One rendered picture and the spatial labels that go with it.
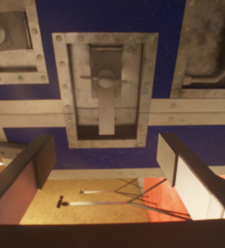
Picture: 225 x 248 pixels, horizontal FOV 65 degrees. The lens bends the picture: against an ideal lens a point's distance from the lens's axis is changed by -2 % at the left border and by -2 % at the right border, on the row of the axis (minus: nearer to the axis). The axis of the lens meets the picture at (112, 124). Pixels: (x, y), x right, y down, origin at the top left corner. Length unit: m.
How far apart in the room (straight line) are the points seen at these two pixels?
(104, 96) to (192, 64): 0.13
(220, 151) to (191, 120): 0.09
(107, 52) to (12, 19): 0.12
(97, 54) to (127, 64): 0.04
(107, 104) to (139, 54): 0.08
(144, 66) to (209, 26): 0.10
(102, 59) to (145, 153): 0.17
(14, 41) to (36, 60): 0.03
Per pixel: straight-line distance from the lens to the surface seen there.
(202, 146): 0.35
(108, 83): 0.24
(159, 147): 0.16
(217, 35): 0.29
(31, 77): 0.26
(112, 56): 0.25
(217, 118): 0.32
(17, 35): 0.27
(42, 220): 3.95
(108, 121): 0.25
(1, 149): 0.33
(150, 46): 0.24
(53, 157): 0.16
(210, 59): 0.29
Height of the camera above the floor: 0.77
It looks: 2 degrees down
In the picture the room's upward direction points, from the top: 91 degrees counter-clockwise
